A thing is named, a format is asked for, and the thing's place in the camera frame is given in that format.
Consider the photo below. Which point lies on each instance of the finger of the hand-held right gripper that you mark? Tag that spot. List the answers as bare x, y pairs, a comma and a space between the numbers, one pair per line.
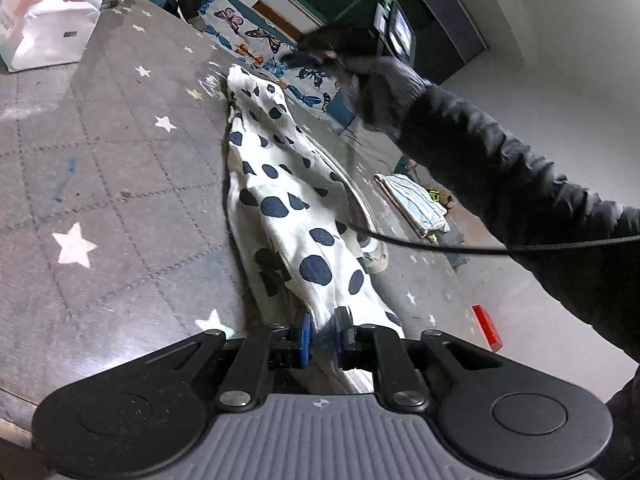
310, 47

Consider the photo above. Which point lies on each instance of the red plastic box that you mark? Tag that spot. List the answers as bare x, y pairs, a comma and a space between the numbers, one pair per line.
487, 327

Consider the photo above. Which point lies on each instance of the grey star print mat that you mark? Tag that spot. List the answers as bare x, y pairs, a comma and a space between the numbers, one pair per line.
125, 170

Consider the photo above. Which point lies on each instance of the yellow green toy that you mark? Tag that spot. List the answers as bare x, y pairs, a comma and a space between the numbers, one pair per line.
435, 196

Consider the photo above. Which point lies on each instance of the white navy polka dot cloth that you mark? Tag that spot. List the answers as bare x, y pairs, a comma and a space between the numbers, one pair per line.
280, 200

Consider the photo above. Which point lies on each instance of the person's right hand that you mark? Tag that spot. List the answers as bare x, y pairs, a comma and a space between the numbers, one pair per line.
385, 92

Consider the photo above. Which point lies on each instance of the blue floor sofa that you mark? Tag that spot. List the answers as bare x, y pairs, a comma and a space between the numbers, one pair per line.
342, 106

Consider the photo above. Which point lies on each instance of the butterfly print pillow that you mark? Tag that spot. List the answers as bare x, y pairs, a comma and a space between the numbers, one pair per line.
250, 35

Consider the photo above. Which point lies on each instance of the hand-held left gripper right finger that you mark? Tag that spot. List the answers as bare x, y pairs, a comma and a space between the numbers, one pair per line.
345, 338

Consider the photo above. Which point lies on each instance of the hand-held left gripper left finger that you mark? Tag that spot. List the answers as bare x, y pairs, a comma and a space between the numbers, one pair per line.
305, 341

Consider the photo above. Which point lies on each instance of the white tissue pack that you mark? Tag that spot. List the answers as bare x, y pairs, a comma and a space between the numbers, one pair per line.
50, 30

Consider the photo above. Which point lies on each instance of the striped folded blanket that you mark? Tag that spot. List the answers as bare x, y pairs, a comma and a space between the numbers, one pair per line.
412, 202

